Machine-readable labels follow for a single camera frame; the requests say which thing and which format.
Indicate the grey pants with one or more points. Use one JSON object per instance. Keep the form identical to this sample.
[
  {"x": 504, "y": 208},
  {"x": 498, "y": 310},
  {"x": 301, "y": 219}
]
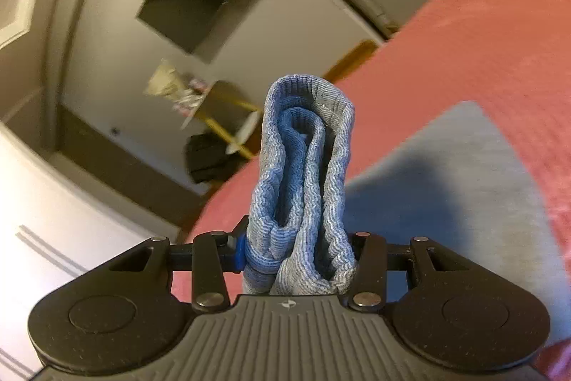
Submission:
[{"x": 294, "y": 193}]

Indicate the white panelled door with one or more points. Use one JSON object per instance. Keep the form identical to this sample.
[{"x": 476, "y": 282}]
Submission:
[{"x": 67, "y": 229}]

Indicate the pink gift box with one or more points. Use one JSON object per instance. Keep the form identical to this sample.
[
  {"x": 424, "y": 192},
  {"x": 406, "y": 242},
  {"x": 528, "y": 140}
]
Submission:
[{"x": 196, "y": 88}]

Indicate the black bag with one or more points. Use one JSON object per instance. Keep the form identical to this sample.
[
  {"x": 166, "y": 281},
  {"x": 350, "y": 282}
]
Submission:
[{"x": 207, "y": 160}]

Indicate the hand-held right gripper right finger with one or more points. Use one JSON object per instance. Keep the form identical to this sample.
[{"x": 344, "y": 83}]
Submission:
[{"x": 371, "y": 269}]

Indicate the wooden bed frame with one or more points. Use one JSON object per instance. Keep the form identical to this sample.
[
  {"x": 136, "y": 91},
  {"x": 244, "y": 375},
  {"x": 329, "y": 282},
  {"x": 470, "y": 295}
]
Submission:
[{"x": 352, "y": 59}]

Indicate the yellow side table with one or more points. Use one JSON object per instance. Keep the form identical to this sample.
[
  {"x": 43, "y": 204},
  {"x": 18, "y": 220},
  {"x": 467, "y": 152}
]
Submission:
[{"x": 232, "y": 117}]

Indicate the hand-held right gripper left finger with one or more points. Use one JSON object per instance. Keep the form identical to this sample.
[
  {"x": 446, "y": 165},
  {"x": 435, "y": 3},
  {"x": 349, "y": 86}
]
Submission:
[{"x": 209, "y": 269}]

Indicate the wrapped flower bouquet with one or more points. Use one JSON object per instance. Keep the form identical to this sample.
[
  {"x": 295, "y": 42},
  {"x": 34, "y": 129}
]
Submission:
[{"x": 165, "y": 81}]

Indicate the coral ribbed blanket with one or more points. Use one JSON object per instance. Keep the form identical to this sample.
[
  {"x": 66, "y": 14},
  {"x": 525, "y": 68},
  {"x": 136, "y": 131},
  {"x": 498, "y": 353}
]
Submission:
[{"x": 468, "y": 28}]

